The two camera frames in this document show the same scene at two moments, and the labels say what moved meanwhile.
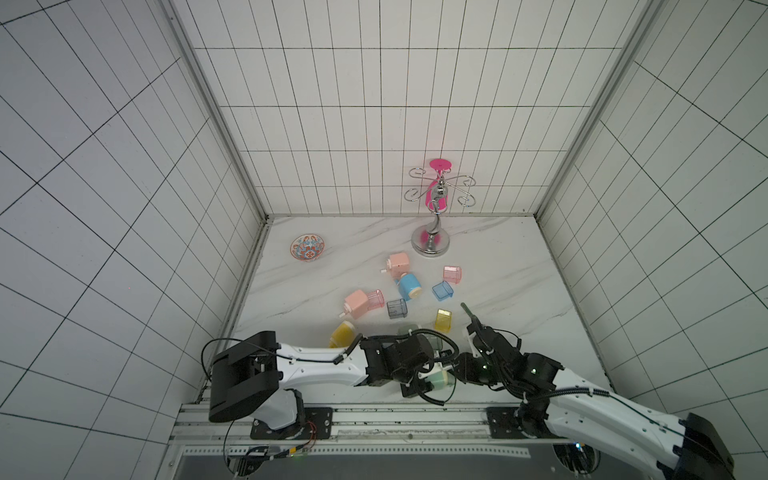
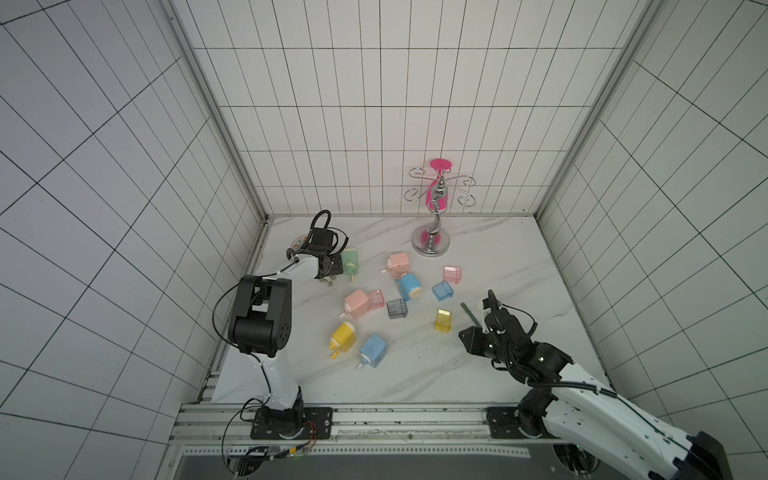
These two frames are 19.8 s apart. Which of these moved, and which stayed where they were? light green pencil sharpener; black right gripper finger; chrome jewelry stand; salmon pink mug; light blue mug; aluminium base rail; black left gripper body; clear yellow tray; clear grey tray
Moved: black left gripper body; light green pencil sharpener; black right gripper finger
Stayed: clear yellow tray; salmon pink mug; light blue mug; chrome jewelry stand; clear grey tray; aluminium base rail
